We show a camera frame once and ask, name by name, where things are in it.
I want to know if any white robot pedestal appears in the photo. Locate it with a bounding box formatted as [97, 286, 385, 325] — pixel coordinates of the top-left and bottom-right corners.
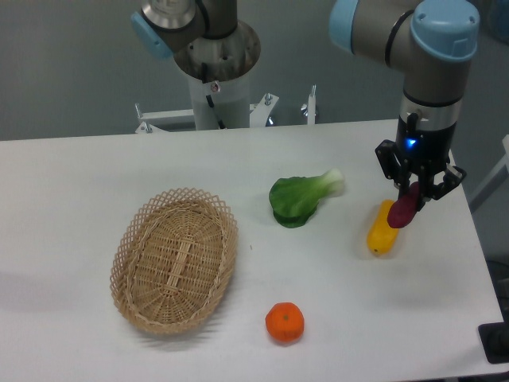
[187, 75, 250, 131]

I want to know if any white frame at right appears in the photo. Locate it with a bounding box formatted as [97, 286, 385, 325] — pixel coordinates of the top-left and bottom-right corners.
[468, 135, 508, 213]

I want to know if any woven wicker basket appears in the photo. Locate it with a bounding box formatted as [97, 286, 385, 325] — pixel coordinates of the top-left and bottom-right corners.
[110, 188, 238, 335]

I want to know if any black device at edge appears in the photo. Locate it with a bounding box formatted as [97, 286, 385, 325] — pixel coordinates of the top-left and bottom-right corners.
[478, 322, 508, 364]

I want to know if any white metal base frame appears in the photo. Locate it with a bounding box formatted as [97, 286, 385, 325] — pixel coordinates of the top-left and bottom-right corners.
[134, 84, 319, 134]

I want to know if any purple sweet potato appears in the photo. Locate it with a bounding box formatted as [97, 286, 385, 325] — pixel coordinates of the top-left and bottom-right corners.
[387, 182, 420, 229]

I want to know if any yellow mango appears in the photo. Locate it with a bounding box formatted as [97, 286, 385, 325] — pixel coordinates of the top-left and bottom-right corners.
[366, 200, 399, 255]

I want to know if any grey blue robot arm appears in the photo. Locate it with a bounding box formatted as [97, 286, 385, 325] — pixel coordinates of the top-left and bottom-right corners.
[130, 1, 480, 212]

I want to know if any green bok choy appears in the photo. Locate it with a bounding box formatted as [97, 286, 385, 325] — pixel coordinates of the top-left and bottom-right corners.
[269, 169, 345, 228]

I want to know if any orange tangerine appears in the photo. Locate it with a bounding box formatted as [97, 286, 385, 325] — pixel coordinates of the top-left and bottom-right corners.
[265, 302, 305, 344]

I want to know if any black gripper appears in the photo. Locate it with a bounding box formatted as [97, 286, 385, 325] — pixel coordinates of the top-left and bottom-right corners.
[375, 118, 466, 211]

